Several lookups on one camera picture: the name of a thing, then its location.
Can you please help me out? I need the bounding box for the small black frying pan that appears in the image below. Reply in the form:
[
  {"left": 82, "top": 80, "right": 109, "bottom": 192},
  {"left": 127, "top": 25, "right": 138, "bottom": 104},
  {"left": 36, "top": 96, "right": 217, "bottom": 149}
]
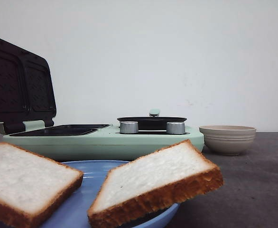
[{"left": 117, "top": 115, "right": 187, "bottom": 130}]

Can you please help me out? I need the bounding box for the mint green sandwich maker lid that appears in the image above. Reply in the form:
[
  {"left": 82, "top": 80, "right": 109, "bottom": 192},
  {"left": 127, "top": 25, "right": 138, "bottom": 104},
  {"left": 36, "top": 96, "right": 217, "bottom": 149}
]
[{"left": 0, "top": 39, "right": 56, "bottom": 134}]

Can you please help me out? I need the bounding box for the right silver control knob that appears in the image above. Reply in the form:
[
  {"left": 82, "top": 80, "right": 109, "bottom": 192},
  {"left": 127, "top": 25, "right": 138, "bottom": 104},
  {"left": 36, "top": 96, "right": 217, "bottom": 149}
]
[{"left": 166, "top": 122, "right": 185, "bottom": 135}]

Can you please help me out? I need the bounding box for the beige ribbed bowl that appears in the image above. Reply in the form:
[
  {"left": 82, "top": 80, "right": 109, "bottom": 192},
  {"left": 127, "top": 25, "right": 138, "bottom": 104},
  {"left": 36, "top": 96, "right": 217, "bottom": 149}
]
[{"left": 199, "top": 125, "right": 257, "bottom": 155}]

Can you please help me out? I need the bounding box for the blue plate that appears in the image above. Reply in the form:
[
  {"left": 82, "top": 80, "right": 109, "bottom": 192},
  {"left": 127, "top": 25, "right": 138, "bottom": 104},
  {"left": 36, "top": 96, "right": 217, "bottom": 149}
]
[{"left": 41, "top": 160, "right": 179, "bottom": 228}]

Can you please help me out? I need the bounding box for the mint green breakfast maker base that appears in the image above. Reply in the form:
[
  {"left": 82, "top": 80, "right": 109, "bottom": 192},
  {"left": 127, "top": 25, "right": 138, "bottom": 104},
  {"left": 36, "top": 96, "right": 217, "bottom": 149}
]
[{"left": 3, "top": 124, "right": 204, "bottom": 162}]

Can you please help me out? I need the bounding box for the silver control knob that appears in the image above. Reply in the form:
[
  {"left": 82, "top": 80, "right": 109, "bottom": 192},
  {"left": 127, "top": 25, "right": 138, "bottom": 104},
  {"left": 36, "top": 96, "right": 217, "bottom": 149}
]
[
  {"left": 120, "top": 121, "right": 139, "bottom": 134},
  {"left": 166, "top": 122, "right": 185, "bottom": 135}
]

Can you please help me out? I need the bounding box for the white bread slice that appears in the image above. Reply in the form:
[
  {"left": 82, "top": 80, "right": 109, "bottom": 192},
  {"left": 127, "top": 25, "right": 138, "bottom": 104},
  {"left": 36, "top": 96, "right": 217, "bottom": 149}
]
[
  {"left": 0, "top": 142, "right": 83, "bottom": 228},
  {"left": 87, "top": 140, "right": 223, "bottom": 228}
]

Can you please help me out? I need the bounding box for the left silver control knob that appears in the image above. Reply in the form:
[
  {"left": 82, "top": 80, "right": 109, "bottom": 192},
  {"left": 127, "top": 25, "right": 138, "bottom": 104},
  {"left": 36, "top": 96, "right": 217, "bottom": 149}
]
[{"left": 120, "top": 121, "right": 139, "bottom": 134}]

